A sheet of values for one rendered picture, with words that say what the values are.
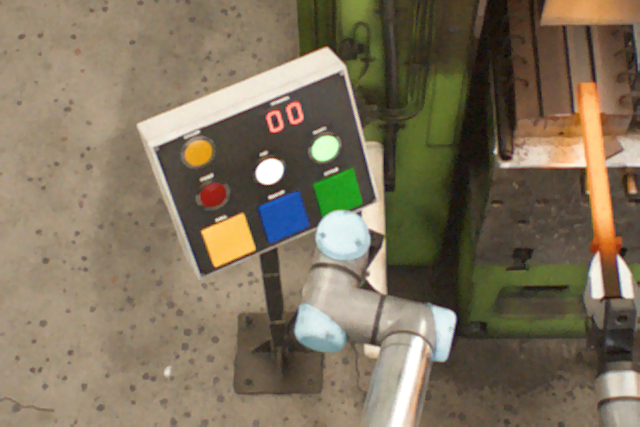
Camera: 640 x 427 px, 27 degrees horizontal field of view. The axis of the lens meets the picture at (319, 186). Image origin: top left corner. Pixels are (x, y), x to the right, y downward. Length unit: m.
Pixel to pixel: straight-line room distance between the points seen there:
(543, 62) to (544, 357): 1.01
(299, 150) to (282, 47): 1.43
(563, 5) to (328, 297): 0.58
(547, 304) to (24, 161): 1.38
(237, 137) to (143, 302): 1.22
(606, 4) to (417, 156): 0.80
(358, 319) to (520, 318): 1.26
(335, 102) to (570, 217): 0.64
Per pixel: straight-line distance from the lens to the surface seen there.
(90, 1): 3.70
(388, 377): 1.74
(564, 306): 3.08
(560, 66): 2.38
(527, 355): 3.18
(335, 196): 2.20
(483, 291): 2.90
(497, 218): 2.54
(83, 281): 3.29
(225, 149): 2.09
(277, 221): 2.18
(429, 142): 2.68
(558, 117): 2.33
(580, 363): 3.20
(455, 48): 2.38
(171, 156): 2.07
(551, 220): 2.57
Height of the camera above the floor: 2.98
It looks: 63 degrees down
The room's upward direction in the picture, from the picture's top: 2 degrees counter-clockwise
